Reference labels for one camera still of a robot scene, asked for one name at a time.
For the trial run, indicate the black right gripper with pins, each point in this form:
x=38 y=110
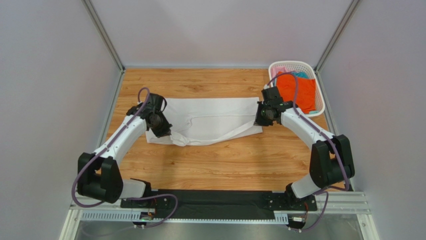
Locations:
x=261 y=114

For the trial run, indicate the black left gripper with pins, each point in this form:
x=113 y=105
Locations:
x=166 y=130

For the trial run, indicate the white t shirt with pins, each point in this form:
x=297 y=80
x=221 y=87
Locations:
x=207 y=121

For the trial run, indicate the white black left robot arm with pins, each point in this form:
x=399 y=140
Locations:
x=99 y=175

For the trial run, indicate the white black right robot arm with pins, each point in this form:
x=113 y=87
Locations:
x=331 y=159

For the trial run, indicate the pink t shirt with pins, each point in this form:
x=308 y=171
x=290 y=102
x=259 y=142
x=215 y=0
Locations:
x=276 y=69

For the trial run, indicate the orange t shirt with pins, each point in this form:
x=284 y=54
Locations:
x=305 y=95

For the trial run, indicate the teal t shirt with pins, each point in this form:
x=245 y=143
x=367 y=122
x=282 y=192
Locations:
x=301 y=74

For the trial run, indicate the white plastic laundry basket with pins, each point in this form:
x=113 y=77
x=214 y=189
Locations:
x=300 y=66

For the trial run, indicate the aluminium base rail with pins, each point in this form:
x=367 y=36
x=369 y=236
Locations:
x=340 y=203

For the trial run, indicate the aluminium frame post left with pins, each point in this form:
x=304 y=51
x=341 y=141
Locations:
x=93 y=14

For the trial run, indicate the aluminium frame post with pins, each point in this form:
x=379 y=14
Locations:
x=93 y=14
x=350 y=11

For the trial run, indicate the aluminium frame post right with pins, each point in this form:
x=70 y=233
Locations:
x=350 y=11

